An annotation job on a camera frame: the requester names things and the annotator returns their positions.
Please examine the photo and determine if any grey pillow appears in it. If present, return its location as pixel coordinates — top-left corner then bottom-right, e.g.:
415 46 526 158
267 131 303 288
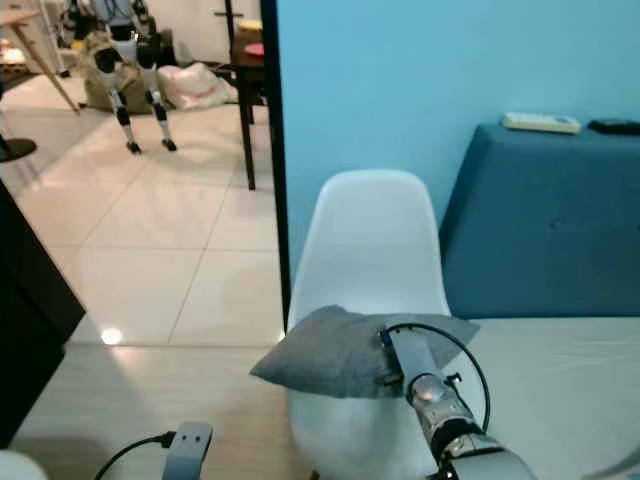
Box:
249 304 482 402

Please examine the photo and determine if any white plastic chair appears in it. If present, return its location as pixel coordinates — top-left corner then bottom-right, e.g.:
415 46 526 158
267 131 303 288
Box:
284 169 483 480

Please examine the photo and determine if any white bed mattress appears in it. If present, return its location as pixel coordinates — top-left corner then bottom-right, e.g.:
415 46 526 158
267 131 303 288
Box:
465 317 640 480

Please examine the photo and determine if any white remote control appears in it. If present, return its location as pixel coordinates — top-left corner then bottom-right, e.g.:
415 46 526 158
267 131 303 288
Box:
501 111 584 136

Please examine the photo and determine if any dark wooden table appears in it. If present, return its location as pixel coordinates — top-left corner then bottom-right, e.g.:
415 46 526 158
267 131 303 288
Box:
226 45 267 192

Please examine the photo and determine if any black cabinet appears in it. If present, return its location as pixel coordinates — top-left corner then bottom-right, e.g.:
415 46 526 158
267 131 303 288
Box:
0 183 88 448

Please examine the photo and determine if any white round object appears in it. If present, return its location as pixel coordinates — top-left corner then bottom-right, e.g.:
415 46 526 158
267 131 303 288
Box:
0 449 50 480

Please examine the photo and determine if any black remote control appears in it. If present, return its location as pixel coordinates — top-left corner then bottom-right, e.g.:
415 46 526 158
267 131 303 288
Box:
587 117 640 137

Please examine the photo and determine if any white pink bag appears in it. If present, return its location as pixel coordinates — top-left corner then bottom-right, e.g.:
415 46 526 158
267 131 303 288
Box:
159 61 242 112

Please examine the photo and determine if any black round stool base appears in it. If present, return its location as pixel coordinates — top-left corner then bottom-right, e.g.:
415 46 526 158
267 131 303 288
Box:
0 137 39 164

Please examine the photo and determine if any yellow white bowl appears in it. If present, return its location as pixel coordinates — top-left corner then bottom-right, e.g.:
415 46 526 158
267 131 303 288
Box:
237 19 265 44

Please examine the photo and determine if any black floor stand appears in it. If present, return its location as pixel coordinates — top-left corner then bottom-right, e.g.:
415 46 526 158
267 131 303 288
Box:
214 0 247 53

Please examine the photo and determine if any silver black humanoid robot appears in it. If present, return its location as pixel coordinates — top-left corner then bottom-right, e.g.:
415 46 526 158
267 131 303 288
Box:
59 0 180 155

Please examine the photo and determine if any brown sack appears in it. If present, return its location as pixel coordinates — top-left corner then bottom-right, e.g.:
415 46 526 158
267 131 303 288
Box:
81 34 152 114

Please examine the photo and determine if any light wooden table leg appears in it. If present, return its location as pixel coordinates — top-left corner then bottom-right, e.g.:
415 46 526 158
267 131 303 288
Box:
0 7 82 115

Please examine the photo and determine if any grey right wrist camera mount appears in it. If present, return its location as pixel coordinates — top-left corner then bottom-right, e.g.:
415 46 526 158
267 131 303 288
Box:
387 328 443 387

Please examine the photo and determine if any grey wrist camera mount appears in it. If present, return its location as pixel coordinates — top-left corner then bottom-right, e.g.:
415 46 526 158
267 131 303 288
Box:
387 328 443 387
162 420 214 480

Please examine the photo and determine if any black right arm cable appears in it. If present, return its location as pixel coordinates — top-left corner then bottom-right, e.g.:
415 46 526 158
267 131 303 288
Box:
381 321 492 433

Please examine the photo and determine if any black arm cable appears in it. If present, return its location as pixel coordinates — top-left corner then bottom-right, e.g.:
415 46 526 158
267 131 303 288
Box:
94 431 177 480
381 321 492 433

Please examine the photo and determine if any black door frame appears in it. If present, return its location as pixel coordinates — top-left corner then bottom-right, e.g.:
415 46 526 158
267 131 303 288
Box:
257 0 294 328

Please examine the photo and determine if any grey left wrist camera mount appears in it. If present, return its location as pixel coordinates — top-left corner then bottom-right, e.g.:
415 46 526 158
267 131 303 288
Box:
162 420 214 480

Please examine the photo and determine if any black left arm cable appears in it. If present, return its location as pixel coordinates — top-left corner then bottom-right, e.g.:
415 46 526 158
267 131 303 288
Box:
94 431 177 480

